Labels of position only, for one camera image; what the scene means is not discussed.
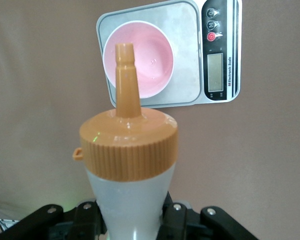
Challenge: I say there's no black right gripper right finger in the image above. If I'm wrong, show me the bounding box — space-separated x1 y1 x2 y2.
161 191 260 240

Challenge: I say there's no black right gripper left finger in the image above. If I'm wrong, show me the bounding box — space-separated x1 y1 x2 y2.
0 199 109 240

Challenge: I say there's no translucent sauce bottle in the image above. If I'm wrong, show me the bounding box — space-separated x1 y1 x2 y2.
71 42 180 240

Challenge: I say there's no pink plastic cup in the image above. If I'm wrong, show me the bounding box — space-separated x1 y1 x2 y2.
102 20 175 99

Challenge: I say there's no silver digital kitchen scale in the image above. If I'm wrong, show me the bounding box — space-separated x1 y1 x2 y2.
96 0 242 109

